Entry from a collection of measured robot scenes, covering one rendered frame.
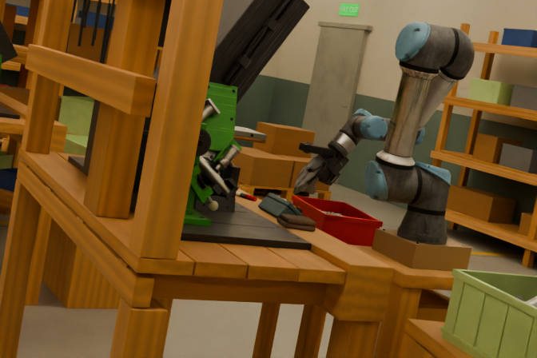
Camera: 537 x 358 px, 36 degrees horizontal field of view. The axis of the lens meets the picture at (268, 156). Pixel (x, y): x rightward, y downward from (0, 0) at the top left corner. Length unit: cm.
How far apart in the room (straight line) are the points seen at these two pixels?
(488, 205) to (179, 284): 677
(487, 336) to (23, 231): 191
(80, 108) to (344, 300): 344
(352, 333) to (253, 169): 646
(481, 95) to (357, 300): 673
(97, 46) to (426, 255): 329
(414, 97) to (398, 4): 856
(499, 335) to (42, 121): 193
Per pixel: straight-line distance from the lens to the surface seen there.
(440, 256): 257
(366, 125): 266
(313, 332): 281
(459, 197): 890
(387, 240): 262
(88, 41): 540
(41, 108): 322
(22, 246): 331
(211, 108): 255
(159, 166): 187
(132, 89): 194
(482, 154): 874
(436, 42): 242
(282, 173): 889
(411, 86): 244
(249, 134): 277
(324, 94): 1183
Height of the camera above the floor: 134
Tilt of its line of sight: 6 degrees down
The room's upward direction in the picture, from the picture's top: 11 degrees clockwise
